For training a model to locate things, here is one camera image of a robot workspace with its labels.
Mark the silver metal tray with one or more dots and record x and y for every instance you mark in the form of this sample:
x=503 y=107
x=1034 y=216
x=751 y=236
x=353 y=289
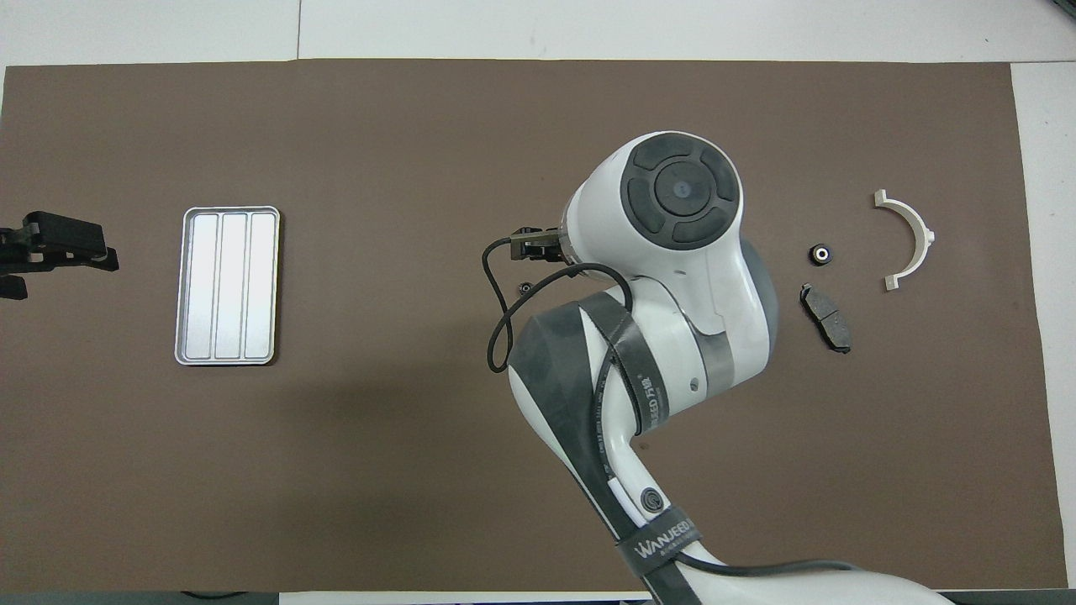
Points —
x=227 y=286

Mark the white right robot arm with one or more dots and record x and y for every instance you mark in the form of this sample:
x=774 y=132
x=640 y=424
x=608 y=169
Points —
x=672 y=336

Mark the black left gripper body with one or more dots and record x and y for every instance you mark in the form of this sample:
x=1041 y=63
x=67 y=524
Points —
x=17 y=260

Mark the brown table mat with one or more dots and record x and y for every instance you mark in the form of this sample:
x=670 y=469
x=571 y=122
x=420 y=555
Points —
x=378 y=470

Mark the curved dark brake pad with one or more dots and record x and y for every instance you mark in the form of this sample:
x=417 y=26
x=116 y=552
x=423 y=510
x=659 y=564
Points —
x=826 y=319

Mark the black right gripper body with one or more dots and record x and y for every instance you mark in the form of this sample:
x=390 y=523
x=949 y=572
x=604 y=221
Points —
x=538 y=245

